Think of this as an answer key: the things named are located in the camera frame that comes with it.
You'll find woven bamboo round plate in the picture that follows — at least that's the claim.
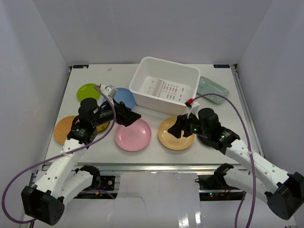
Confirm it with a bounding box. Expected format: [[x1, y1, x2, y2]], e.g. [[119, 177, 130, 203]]
[[53, 115, 76, 145]]

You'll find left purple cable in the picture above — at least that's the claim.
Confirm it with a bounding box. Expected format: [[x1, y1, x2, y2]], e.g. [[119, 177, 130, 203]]
[[1, 85, 117, 224]]

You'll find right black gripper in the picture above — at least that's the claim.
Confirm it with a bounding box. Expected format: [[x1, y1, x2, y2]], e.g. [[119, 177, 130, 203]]
[[167, 111, 210, 139]]

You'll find purple cable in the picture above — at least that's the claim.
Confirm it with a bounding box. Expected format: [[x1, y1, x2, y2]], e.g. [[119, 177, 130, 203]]
[[1, 85, 117, 224], [193, 93, 257, 228]]

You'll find tan round plate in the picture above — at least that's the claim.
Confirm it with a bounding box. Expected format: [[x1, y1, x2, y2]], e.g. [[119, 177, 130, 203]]
[[158, 117, 195, 151]]

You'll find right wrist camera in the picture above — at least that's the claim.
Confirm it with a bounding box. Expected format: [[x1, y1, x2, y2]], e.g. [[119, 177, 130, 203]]
[[185, 98, 200, 118]]

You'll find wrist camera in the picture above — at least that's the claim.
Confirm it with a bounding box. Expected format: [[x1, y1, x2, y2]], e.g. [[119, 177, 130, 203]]
[[185, 98, 200, 118], [100, 84, 118, 99]]

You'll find yellow patterned dark-rimmed plate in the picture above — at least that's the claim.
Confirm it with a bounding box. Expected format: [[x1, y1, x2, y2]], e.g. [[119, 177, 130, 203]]
[[96, 122, 110, 133]]

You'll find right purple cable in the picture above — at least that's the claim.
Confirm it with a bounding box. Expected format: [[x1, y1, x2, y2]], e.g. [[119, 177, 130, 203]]
[[193, 93, 257, 228]]

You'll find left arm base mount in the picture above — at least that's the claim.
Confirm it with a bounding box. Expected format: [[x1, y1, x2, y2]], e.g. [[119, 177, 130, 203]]
[[75, 175, 117, 200]]

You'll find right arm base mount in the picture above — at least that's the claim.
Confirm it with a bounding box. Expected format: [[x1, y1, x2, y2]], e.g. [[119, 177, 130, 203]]
[[195, 175, 244, 201]]

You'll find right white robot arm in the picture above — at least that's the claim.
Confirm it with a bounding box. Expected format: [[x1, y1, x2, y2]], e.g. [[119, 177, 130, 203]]
[[168, 108, 304, 220]]

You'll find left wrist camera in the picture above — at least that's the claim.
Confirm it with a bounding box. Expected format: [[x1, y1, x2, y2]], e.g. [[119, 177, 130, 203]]
[[100, 84, 118, 99]]

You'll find green round plate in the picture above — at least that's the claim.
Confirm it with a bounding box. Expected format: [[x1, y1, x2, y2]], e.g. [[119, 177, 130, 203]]
[[76, 83, 101, 102]]

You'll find blue round plate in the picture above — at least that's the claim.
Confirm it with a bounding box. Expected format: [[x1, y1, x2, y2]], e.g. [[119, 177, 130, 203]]
[[113, 87, 135, 111]]

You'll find pink round plate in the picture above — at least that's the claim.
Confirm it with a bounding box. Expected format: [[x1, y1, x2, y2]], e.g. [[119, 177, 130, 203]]
[[115, 119, 152, 152]]

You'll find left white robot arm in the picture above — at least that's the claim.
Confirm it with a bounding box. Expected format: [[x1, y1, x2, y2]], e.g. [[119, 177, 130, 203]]
[[21, 98, 141, 226]]

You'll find pale green rectangular dish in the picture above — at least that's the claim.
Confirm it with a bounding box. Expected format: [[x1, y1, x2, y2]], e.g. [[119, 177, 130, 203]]
[[197, 76, 229, 105]]

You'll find white plastic bin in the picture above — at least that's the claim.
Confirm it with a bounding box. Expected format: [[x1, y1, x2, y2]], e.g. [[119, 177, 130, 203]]
[[129, 57, 201, 116]]

